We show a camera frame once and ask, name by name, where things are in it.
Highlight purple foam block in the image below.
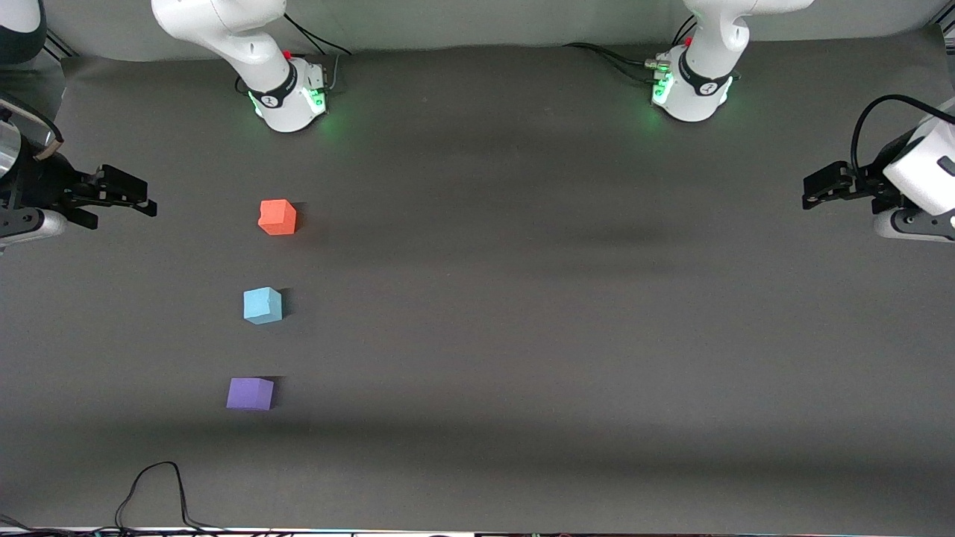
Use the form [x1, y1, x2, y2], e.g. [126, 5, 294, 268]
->
[226, 377, 275, 411]

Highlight black arm base cables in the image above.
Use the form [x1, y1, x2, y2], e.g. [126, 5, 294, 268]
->
[282, 9, 353, 95]
[562, 16, 698, 84]

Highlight thin black looped cable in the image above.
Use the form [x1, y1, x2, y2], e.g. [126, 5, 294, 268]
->
[114, 461, 228, 535]

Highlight orange foam block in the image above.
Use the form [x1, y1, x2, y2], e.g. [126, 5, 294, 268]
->
[258, 199, 298, 236]

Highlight light blue foam block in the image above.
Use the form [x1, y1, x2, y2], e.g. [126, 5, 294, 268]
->
[242, 286, 284, 325]

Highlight dark grey table mat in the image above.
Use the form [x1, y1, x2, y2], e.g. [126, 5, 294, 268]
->
[0, 26, 955, 535]

